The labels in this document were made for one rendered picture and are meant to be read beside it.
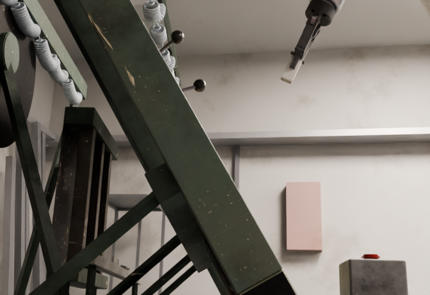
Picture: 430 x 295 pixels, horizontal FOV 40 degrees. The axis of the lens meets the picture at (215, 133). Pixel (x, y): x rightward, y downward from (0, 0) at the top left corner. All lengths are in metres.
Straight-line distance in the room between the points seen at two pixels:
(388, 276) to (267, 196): 4.32
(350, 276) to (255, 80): 4.76
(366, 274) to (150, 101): 0.60
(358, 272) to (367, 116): 4.55
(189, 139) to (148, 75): 0.19
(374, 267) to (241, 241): 0.28
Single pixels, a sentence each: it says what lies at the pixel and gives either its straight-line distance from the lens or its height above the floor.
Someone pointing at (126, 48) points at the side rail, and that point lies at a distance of 1.41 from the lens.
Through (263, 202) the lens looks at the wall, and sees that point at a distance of 5.56.
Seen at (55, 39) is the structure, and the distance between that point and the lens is 3.18.
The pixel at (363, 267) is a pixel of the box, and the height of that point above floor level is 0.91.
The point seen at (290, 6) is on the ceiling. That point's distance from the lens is 5.25.
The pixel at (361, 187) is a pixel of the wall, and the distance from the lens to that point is 5.59.
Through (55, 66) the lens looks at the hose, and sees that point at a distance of 3.09.
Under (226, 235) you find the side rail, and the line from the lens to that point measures 1.26.
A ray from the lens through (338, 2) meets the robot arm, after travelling 1.61.
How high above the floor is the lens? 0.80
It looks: 18 degrees up
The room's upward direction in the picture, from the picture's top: 2 degrees clockwise
